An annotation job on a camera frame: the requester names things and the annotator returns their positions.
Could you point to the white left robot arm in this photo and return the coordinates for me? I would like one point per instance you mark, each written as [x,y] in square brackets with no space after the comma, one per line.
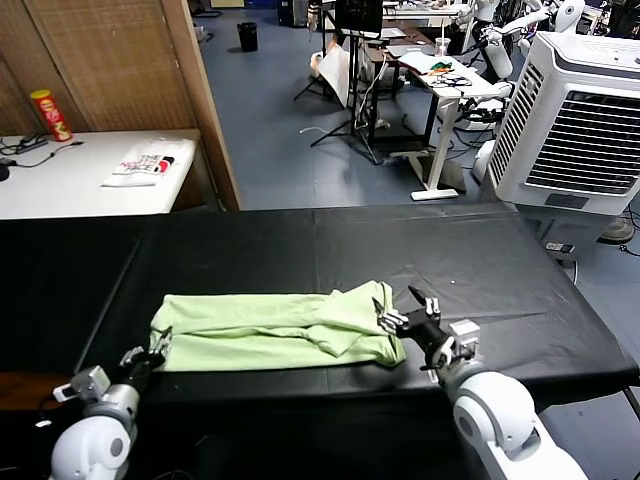
[95,440]

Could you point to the clear plastic cup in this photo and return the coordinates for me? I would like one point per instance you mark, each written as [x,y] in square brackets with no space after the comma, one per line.
[442,48]

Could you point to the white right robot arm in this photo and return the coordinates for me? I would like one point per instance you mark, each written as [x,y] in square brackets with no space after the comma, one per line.
[500,420]

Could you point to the black power strip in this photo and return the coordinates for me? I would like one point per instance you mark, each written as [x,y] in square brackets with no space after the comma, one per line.
[32,146]

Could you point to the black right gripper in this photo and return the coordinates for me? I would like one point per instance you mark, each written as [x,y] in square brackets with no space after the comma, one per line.
[427,332]

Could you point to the small black table cover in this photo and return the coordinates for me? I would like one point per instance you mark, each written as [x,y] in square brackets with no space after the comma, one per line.
[50,300]

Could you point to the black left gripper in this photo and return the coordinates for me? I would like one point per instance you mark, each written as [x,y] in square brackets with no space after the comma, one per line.
[144,371]

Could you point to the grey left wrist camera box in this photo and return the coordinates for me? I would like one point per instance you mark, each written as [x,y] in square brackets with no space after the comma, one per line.
[87,382]

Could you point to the wooden folding screen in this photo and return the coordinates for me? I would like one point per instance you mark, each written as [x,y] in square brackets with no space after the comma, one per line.
[115,65]

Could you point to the white humanoid robot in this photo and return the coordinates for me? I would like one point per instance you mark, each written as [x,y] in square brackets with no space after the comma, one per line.
[492,50]

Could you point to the white side table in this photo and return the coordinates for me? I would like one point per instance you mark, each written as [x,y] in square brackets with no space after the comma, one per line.
[65,190]

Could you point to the white printed folded garment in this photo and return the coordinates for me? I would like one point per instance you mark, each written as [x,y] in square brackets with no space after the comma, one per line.
[147,162]

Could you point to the large black table cover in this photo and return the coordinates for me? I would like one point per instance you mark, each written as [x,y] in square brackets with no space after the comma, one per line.
[500,260]

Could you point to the white standing desk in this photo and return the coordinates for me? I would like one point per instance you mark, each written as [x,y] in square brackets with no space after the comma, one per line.
[445,100]

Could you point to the floor power strip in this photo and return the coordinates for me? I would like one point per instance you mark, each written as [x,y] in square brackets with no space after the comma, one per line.
[560,247]

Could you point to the light green t-shirt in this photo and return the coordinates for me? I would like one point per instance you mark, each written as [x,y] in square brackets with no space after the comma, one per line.
[270,330]

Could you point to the white air cooler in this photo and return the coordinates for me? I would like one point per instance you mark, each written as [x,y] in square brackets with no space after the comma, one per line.
[580,140]

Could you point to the black trash bin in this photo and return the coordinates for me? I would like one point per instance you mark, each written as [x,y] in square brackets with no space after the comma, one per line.
[247,37]

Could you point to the white leaning board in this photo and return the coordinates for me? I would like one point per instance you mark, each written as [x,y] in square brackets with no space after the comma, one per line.
[336,72]

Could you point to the green orange toy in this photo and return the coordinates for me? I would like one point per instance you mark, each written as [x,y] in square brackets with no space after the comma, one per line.
[441,66]

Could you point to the round fan base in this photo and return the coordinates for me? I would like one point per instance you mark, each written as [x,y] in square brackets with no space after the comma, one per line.
[617,232]

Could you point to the black monitor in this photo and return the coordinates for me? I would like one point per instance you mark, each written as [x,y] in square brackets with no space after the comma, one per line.
[357,15]

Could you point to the red chips can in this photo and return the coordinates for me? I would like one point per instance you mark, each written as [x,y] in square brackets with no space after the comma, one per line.
[52,117]

